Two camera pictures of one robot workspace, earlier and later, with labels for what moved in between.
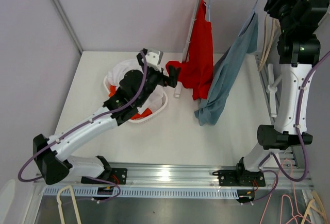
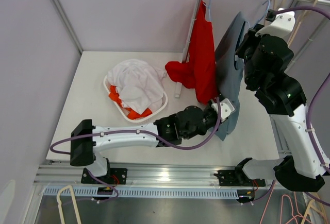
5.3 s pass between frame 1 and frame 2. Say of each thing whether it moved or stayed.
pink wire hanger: stayed
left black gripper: moved
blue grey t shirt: moved
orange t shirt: stayed
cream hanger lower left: stayed
